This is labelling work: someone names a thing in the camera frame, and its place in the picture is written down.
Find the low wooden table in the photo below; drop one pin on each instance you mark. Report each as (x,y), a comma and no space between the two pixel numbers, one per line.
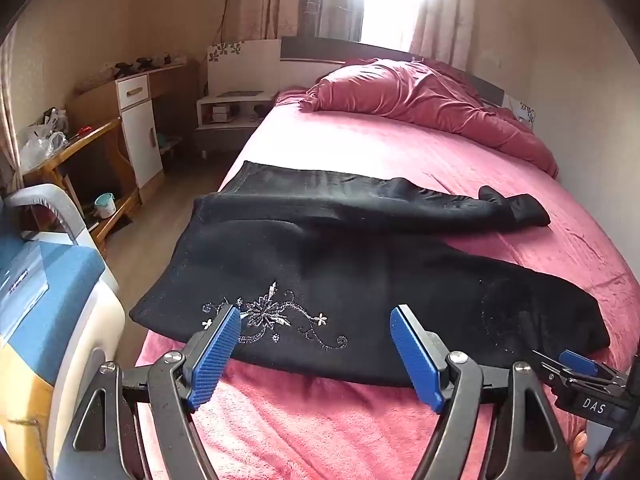
(95,135)

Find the dark items on desk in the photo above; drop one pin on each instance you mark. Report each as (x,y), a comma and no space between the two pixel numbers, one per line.
(145,62)

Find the white nightstand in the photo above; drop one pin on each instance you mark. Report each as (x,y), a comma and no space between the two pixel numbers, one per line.
(235,110)

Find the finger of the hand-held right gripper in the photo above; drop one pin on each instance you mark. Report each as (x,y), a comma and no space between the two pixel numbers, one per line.
(580,362)
(547,366)

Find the pink duvet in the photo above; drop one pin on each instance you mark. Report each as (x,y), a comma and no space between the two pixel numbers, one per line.
(425,95)

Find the bed with pink sheet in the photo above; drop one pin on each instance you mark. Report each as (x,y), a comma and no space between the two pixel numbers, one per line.
(400,150)

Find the dark bed headboard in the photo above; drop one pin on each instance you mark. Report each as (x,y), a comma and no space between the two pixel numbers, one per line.
(320,50)

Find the black embroidered pants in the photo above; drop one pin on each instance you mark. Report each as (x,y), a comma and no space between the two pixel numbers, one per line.
(300,260)

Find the white flower-print panel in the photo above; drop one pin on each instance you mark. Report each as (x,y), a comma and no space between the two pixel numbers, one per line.
(250,60)
(525,110)

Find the bright window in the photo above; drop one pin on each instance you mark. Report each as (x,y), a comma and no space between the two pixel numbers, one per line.
(370,0)

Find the wooden desk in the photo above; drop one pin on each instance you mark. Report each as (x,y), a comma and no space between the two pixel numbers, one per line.
(170,85)

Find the person's right hand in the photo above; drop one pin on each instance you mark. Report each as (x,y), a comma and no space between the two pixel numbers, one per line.
(582,449)

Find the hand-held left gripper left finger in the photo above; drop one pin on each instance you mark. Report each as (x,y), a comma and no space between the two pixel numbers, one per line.
(215,355)

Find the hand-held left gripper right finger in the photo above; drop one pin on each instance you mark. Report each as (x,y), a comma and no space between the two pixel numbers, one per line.
(415,355)

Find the white drawer cabinet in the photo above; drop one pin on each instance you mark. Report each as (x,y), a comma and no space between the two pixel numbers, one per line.
(142,135)

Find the teal cup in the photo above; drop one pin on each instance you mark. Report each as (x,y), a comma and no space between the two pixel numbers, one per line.
(105,206)

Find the white plastic bags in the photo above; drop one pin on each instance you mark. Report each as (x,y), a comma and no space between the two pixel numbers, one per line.
(42,142)

